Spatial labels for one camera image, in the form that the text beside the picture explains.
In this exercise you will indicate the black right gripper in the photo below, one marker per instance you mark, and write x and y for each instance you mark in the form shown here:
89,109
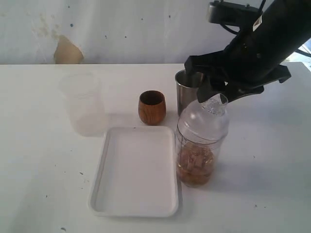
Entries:
250,62

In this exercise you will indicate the stainless steel cup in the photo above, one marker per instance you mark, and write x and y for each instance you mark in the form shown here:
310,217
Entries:
186,88

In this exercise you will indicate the clear plastic dome lid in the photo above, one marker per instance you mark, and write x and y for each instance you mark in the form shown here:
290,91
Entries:
204,124

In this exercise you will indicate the brown wooden cup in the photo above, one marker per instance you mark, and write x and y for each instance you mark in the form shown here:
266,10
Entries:
151,107

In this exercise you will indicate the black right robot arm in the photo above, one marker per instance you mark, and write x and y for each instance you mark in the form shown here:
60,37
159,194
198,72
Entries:
293,16

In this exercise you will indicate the clear plastic shaker cup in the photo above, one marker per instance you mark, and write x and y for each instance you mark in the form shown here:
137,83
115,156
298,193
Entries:
213,145

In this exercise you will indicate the white plastic tray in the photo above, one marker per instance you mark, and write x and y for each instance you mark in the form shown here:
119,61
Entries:
136,175

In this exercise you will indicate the translucent plastic container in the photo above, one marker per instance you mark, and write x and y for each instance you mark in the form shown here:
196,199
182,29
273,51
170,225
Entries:
82,97

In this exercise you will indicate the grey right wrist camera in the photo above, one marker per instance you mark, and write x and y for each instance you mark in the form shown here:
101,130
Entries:
231,14

